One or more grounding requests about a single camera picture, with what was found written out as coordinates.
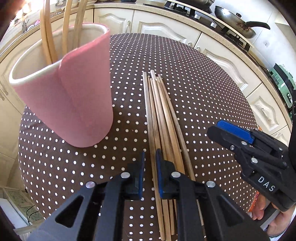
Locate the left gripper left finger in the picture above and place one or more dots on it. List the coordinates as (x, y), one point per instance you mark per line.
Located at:
(96, 211)

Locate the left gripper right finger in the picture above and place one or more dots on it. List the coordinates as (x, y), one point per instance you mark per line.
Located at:
(205, 211)

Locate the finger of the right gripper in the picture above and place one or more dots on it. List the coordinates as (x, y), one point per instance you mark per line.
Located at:
(254, 143)
(253, 168)

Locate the wooden chopstick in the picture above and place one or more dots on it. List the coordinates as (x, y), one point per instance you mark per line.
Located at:
(152, 149)
(164, 170)
(173, 143)
(165, 222)
(184, 151)
(65, 29)
(163, 130)
(44, 34)
(78, 23)
(49, 34)

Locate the pink cup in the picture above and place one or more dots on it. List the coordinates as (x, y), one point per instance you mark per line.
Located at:
(71, 96)

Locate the orange snack bag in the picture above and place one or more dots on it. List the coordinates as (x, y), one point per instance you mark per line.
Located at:
(253, 202)

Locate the brown polka dot tablecloth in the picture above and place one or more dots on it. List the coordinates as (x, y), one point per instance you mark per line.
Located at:
(124, 144)

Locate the green electric cooker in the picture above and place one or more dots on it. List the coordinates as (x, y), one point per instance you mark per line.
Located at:
(284, 82)

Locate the black gas stove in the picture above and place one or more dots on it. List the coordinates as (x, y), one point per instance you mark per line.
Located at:
(203, 15)

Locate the cream lower cabinets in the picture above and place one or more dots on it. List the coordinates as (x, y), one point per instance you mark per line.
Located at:
(268, 108)

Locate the chrome sink faucet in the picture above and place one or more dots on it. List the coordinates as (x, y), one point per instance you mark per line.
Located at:
(21, 19)

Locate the steel wok black handle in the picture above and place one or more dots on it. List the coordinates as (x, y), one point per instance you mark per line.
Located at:
(235, 21)

